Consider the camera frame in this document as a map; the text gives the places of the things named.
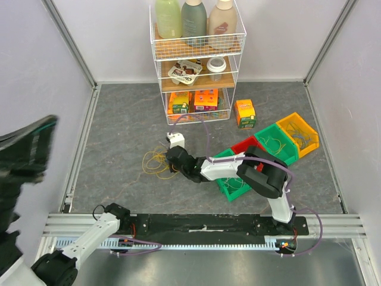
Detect white cable duct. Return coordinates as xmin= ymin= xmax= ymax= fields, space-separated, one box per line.
xmin=56 ymin=235 xmax=295 ymax=251

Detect green sponges in rack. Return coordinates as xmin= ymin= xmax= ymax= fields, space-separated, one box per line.
xmin=217 ymin=97 xmax=226 ymax=110

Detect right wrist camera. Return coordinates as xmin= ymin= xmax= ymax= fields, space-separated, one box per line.
xmin=167 ymin=132 xmax=185 ymax=149

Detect beige brown bottle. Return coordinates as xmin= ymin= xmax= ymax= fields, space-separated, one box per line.
xmin=208 ymin=0 xmax=237 ymax=50

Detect clear cup with lid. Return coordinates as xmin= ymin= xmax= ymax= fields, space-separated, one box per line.
xmin=207 ymin=57 xmax=226 ymax=81

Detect grey green bottle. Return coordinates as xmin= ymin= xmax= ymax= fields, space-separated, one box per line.
xmin=181 ymin=0 xmax=207 ymax=48

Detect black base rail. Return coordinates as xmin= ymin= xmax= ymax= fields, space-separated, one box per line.
xmin=118 ymin=214 xmax=309 ymax=245

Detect white cable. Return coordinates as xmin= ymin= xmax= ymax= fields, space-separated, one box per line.
xmin=223 ymin=177 xmax=251 ymax=193

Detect light green bottle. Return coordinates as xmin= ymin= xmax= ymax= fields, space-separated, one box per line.
xmin=155 ymin=0 xmax=182 ymax=39

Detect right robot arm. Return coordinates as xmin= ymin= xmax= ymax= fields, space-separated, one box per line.
xmin=165 ymin=146 xmax=295 ymax=235

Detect red bin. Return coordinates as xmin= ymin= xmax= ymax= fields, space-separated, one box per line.
xmin=231 ymin=136 xmax=266 ymax=154

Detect green bin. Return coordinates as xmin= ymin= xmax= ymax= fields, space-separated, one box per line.
xmin=254 ymin=123 xmax=299 ymax=166
xmin=213 ymin=148 xmax=254 ymax=203

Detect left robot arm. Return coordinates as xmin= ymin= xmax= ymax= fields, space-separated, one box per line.
xmin=1 ymin=115 xmax=131 ymax=285

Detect sponge box in rack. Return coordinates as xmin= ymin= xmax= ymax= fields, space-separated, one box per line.
xmin=168 ymin=91 xmax=192 ymax=114

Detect white wire shelf rack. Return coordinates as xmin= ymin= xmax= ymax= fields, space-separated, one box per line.
xmin=149 ymin=1 xmax=246 ymax=125

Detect rear green bin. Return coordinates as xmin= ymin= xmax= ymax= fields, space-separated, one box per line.
xmin=254 ymin=123 xmax=299 ymax=166

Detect yellow bin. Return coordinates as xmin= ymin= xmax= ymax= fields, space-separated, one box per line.
xmin=276 ymin=112 xmax=320 ymax=158

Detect front green bin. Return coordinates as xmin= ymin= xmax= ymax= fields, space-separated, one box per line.
xmin=213 ymin=148 xmax=254 ymax=203

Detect pink orange box in rack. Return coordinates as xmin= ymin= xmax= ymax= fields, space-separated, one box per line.
xmin=193 ymin=89 xmax=218 ymax=112

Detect yogurt cup pack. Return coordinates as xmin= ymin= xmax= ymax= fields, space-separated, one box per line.
xmin=168 ymin=60 xmax=202 ymax=86

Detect sponge box on table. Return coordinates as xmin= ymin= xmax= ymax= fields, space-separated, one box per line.
xmin=235 ymin=99 xmax=257 ymax=129

